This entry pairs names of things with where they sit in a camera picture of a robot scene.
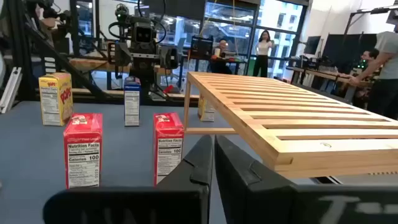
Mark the blue Frosted Flakes cereal box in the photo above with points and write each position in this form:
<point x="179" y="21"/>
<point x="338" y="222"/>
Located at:
<point x="132" y="105"/>

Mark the wooden slatted shelf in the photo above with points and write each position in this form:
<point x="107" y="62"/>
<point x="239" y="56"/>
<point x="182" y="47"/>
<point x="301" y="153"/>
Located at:
<point x="326" y="155"/>

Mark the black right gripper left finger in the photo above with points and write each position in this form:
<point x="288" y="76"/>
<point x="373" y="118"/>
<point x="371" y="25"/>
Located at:
<point x="140" y="205"/>

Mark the person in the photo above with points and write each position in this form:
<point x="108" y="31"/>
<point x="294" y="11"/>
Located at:
<point x="262" y="53"/>
<point x="387" y="56"/>
<point x="368" y="55"/>
<point x="221" y="62"/>

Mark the white aluminium bar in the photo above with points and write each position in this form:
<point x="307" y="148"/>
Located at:
<point x="12" y="90"/>

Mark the long wooden workbench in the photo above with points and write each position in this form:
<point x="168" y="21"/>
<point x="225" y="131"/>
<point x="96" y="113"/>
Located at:
<point x="326" y="75"/>

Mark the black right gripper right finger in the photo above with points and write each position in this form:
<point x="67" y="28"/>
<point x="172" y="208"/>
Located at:
<point x="280" y="205"/>

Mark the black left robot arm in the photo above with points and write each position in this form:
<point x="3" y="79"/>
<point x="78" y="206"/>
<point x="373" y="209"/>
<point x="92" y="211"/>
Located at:
<point x="150" y="76"/>

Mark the red Froot Loops cereal box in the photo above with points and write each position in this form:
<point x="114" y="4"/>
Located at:
<point x="83" y="155"/>
<point x="168" y="149"/>

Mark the yellow Corn Pops cereal box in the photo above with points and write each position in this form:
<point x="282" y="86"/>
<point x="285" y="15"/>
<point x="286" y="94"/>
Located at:
<point x="56" y="102"/>
<point x="206" y="113"/>

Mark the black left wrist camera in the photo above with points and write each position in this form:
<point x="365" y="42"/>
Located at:
<point x="143" y="33"/>

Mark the wooden desk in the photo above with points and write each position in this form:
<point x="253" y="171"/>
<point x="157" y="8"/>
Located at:
<point x="90" y="64"/>

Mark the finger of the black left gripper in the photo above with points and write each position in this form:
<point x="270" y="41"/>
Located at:
<point x="122" y="56"/>
<point x="169" y="57"/>

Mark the small red clamp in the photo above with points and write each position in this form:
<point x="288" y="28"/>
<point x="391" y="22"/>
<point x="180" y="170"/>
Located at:
<point x="168" y="89"/>

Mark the dark computer monitor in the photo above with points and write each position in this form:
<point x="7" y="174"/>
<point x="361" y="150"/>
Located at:
<point x="312" y="45"/>

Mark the large black screen panel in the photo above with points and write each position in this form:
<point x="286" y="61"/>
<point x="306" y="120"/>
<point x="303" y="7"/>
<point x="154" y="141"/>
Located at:
<point x="345" y="49"/>

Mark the black desktop monitor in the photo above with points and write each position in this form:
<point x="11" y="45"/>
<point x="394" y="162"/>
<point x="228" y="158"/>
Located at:
<point x="202" y="46"/>

